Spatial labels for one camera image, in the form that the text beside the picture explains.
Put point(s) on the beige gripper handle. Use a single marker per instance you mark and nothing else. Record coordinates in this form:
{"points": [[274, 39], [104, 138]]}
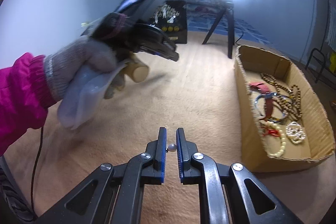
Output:
{"points": [[135, 69]]}

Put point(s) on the blue checkered bed sheet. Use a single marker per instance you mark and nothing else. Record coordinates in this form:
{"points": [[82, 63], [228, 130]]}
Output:
{"points": [[201, 17]]}

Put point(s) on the yellow box on rack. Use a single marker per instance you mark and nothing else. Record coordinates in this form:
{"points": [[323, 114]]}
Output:
{"points": [[332, 62]]}

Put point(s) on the grey gloved left hand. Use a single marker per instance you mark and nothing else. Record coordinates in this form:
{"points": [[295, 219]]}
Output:
{"points": [[80, 76]]}

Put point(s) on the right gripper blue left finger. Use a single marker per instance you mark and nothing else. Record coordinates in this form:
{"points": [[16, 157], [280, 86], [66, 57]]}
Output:
{"points": [[160, 155]]}

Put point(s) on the black clothes rack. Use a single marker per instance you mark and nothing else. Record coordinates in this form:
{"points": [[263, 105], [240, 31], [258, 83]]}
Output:
{"points": [[319, 51]]}

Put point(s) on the pink jacket sleeve forearm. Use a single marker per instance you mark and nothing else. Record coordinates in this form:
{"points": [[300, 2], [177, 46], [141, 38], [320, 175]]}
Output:
{"points": [[25, 98]]}

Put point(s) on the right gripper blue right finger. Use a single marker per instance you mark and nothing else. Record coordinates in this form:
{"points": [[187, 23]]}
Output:
{"points": [[183, 156]]}

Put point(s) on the tan blanket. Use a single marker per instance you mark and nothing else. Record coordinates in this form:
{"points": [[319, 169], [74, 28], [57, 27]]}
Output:
{"points": [[197, 93]]}

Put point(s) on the wristwatch with red strap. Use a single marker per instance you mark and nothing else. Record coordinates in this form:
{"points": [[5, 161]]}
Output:
{"points": [[259, 87]]}

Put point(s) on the brown cardboard box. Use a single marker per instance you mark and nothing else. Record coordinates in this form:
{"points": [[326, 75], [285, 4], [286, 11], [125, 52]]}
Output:
{"points": [[309, 135]]}

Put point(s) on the dark thin bangle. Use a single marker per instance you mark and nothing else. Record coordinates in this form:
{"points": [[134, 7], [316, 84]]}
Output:
{"points": [[268, 106]]}

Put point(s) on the black snack bag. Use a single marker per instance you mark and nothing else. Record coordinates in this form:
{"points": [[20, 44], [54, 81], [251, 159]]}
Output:
{"points": [[171, 18]]}

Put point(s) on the cream bead bracelet green pendant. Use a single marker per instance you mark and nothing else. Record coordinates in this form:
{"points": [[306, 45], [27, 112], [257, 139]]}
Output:
{"points": [[274, 138]]}

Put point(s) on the small white pearl bead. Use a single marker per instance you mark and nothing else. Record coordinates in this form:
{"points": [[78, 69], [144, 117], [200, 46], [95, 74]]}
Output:
{"points": [[172, 147]]}

